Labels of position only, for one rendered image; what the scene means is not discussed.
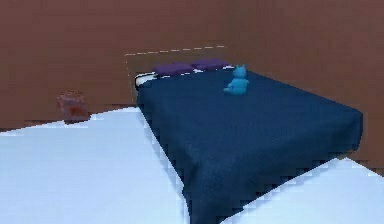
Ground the bed with dark blue cover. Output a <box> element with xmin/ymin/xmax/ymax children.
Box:
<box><xmin>124</xmin><ymin>45</ymin><xmax>365</xmax><ymax>224</ymax></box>

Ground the purple pillow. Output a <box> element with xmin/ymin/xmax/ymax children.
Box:
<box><xmin>191</xmin><ymin>58</ymin><xmax>230</xmax><ymax>72</ymax></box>
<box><xmin>152</xmin><ymin>62</ymin><xmax>195</xmax><ymax>77</ymax></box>

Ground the light blue teddy bear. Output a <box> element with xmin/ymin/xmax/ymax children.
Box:
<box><xmin>222</xmin><ymin>64</ymin><xmax>250</xmax><ymax>97</ymax></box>

